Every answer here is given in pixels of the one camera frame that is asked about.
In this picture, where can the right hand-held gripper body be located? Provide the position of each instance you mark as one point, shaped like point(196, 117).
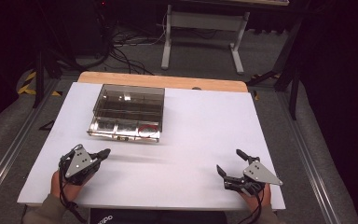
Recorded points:
point(258, 174)

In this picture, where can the person's right hand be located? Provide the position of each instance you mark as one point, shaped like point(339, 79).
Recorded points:
point(256, 200)

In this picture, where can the white metal stand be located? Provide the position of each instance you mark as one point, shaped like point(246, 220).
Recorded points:
point(205, 21)

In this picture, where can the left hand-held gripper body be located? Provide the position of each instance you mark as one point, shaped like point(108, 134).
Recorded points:
point(79, 161)

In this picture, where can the person's dark clothing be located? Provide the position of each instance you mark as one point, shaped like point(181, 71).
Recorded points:
point(155, 217)

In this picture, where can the metal floor rail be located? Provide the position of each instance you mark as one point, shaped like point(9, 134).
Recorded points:
point(9, 155)
point(310, 161)

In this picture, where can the smoked acrylic drawer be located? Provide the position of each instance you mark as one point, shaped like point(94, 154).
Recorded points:
point(118, 129)

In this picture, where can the person's left hand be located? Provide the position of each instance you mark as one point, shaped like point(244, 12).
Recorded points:
point(70, 191)

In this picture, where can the smoked acrylic drawer organizer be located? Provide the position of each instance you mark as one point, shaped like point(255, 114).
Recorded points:
point(127, 102)

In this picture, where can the black metal stand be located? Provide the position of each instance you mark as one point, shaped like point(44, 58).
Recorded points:
point(38, 77)
point(293, 90)

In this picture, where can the white table mat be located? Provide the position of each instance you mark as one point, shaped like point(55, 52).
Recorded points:
point(192, 140)

